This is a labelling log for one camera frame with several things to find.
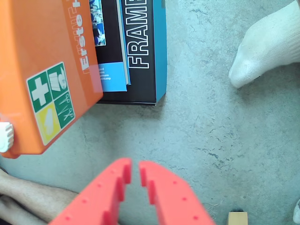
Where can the bare person leg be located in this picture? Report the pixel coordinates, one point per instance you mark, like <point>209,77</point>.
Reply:
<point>28,194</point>

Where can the light wooden block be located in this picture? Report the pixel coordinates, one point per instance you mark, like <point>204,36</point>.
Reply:
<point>237,219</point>

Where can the black and blue cardboard box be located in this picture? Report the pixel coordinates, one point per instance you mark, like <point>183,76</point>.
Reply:
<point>143,89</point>

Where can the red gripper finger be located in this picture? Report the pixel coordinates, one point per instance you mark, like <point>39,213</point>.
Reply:
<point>173,199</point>
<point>98,194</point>

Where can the orange first aid box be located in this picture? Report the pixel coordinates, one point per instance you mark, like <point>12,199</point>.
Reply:
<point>35,47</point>

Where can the white round ribbed knob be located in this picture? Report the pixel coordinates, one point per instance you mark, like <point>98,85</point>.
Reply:
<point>4,138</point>

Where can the blue and black booklet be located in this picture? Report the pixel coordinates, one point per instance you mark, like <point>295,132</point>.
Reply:
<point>113,77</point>

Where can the foot in white sock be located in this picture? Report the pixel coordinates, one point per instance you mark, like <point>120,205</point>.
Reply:
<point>262,47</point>
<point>297,211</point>

